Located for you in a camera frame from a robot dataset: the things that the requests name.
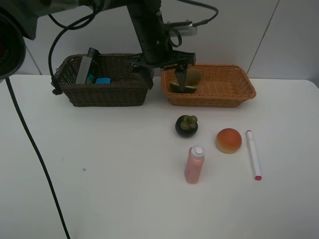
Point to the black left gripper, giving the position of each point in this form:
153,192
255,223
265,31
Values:
161,54

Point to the halved avocado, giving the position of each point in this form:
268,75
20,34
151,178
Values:
175,88

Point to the brown kiwi fruit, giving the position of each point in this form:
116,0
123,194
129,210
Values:
193,77

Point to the dark purple mangosteen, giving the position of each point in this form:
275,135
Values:
186,126

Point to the blue whiteboard eraser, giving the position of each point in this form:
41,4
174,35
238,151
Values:
104,80

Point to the dark green pump bottle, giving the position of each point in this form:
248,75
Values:
88,67

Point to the orange bread bun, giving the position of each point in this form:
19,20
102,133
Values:
228,140

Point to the pink lotion bottle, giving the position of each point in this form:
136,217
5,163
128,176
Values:
194,164

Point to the white pink-tipped marker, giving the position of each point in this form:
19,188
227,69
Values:
253,156

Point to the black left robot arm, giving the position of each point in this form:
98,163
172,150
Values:
18,20

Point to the dark brown wicker basket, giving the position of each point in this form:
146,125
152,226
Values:
125,90

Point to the orange wicker basket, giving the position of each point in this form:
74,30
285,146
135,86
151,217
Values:
220,85

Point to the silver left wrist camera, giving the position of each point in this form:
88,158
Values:
185,28

